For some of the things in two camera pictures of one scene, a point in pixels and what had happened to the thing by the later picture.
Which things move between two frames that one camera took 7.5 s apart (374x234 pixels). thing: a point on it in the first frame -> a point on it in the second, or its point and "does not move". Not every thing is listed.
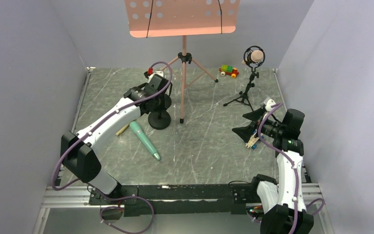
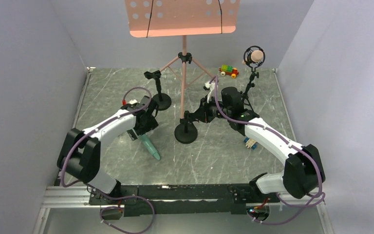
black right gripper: (260, 124) -> (198, 114)
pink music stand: (148, 18) does not move
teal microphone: (138, 129) does not move
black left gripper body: (160, 101) -> (138, 133)
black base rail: (179, 200) does not move
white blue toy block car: (252, 142) does not move
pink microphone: (256, 56) does not move
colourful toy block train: (229, 69) does not move
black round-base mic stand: (159, 120) -> (185, 132)
